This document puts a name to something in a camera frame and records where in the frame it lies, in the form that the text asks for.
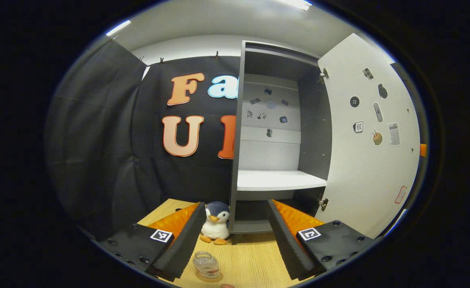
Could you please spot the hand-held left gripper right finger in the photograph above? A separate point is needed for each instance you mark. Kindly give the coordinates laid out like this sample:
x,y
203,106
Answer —
x,y
284,244

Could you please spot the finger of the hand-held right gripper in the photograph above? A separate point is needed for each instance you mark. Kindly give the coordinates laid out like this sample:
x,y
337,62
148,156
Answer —
x,y
423,150

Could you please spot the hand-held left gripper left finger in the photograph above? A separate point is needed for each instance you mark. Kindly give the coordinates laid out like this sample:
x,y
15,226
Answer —
x,y
186,244

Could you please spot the clear plastic bottle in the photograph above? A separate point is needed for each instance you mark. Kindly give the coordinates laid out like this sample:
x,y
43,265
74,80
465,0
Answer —
x,y
206,266

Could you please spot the beige cabinet door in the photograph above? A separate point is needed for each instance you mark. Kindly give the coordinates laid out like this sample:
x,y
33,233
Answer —
x,y
362,180

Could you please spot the metal cabinet hinge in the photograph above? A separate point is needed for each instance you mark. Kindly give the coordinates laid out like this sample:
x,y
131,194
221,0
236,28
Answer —
x,y
323,204
324,74

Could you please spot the penguin plush toy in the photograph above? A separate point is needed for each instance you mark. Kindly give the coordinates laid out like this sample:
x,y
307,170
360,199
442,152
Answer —
x,y
214,230

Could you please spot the black backdrop cloth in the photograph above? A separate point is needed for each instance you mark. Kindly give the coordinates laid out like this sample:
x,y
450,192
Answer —
x,y
98,160

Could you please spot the ceiling light panel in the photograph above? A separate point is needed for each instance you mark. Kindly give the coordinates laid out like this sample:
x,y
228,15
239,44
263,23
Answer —
x,y
298,4

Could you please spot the long ceiling light strip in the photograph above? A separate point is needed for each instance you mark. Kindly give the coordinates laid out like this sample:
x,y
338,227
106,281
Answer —
x,y
118,28

